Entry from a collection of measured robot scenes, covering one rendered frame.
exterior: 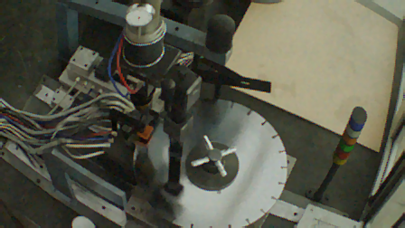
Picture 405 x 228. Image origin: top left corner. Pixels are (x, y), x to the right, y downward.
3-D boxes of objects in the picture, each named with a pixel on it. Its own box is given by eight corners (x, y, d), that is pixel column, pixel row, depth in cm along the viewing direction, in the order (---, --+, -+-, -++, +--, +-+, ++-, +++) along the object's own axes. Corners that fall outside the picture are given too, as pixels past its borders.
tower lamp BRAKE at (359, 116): (365, 118, 128) (369, 111, 126) (361, 134, 126) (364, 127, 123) (352, 110, 129) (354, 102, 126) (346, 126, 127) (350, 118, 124)
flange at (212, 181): (184, 188, 137) (185, 184, 135) (184, 142, 143) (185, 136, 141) (239, 189, 137) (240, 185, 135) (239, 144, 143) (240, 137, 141)
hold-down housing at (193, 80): (196, 130, 130) (205, 68, 113) (181, 148, 128) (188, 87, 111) (173, 115, 131) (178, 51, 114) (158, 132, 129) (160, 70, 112)
